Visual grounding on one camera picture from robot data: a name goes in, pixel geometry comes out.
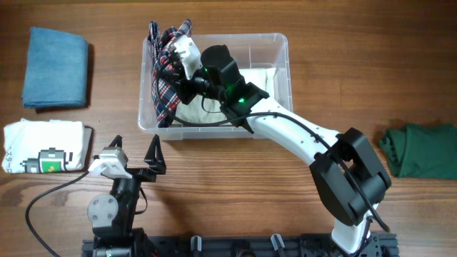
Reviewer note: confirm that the clear plastic storage bin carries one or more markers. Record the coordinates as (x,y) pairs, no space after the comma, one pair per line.
(268,52)

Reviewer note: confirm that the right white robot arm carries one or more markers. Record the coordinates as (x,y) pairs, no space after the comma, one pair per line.
(348,175)

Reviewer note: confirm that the red plaid cloth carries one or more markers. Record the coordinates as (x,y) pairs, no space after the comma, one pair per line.
(164,96)

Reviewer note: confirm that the folded blue cloth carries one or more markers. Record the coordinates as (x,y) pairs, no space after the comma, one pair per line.
(56,70)

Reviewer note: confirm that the beige cloth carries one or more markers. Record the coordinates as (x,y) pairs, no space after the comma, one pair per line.
(208,111)

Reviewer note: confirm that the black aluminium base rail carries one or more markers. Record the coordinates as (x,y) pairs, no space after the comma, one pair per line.
(305,245)

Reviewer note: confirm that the dark green cloth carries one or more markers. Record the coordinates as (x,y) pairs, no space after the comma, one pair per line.
(416,151)

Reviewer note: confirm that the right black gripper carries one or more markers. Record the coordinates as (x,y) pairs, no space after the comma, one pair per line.
(183,85)

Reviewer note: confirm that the folded white printed t-shirt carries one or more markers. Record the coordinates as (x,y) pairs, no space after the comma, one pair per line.
(45,146)

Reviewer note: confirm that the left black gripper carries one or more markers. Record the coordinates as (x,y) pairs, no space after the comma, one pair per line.
(158,165)

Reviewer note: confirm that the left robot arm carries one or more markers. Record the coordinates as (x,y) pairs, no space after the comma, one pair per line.
(112,214)

